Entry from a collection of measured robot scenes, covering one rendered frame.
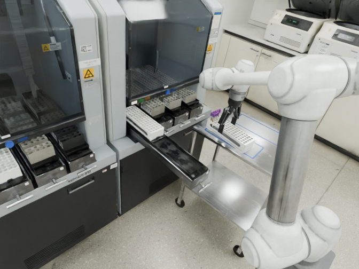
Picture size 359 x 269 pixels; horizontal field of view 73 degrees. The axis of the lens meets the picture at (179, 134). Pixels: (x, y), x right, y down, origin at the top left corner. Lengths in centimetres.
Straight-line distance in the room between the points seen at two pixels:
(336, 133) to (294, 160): 257
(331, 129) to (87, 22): 290
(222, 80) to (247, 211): 104
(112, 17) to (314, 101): 86
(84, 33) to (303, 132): 90
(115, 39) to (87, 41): 14
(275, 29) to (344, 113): 126
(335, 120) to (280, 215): 250
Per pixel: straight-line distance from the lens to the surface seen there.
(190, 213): 208
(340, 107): 327
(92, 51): 118
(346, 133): 335
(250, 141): 143
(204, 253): 193
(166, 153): 132
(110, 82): 128
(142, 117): 147
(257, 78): 108
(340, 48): 316
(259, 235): 97
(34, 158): 130
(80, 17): 112
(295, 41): 330
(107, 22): 118
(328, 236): 109
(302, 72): 72
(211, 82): 119
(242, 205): 189
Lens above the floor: 169
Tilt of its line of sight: 37 degrees down
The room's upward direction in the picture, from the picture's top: 9 degrees clockwise
